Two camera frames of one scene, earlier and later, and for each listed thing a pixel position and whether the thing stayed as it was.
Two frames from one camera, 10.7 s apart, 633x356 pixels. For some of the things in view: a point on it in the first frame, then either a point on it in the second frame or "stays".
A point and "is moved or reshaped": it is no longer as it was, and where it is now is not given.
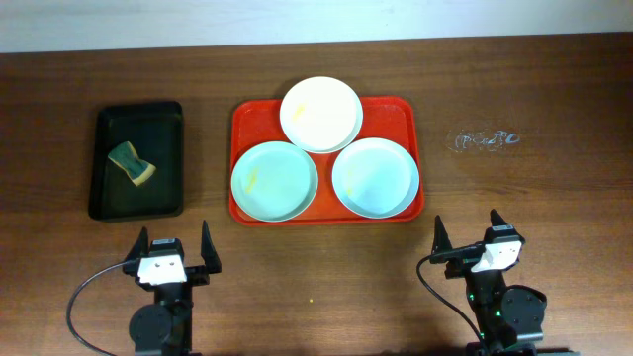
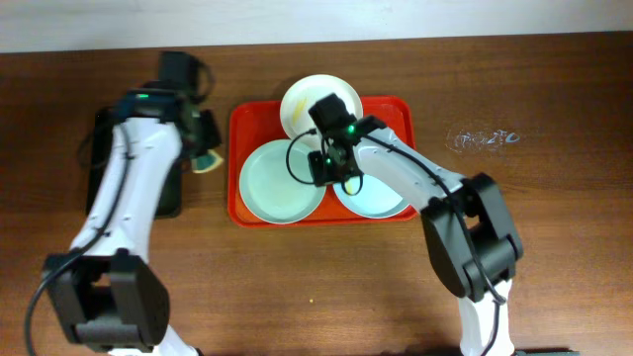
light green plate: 274,181 is moved or reshaped
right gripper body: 459,259 -> 327,173
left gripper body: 196,270 -> 209,133
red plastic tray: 396,118 stays
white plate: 321,115 stays
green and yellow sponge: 126,156 is moved or reshaped
